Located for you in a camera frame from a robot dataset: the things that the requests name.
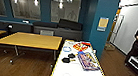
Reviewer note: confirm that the black sofa cushion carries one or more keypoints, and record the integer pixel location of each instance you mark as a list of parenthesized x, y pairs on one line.
[(70, 24)]

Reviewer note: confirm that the brown cardboard box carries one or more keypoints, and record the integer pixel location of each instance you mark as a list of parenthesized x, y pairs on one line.
[(109, 46)]

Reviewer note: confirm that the dark grey sofa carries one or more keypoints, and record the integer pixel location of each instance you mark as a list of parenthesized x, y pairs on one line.
[(57, 32)]

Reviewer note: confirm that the yellow air hockey table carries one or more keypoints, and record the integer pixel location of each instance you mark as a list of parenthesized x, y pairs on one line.
[(77, 74)]

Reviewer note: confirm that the white sofa label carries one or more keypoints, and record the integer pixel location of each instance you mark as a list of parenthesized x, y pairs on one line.
[(46, 32)]

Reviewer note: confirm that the red orange game box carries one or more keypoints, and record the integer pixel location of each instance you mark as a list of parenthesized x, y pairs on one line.
[(81, 46)]

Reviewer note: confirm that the small yellow wall sign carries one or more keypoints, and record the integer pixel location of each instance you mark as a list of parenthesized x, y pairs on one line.
[(102, 24)]

